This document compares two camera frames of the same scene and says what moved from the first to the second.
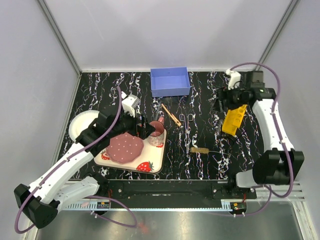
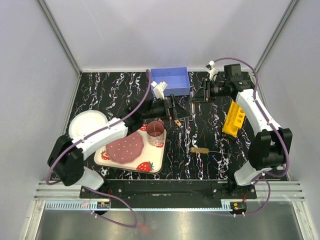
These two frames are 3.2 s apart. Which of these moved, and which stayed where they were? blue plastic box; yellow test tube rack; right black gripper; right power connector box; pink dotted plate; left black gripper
Moved: left black gripper; right black gripper
Stayed: yellow test tube rack; pink dotted plate; right power connector box; blue plastic box
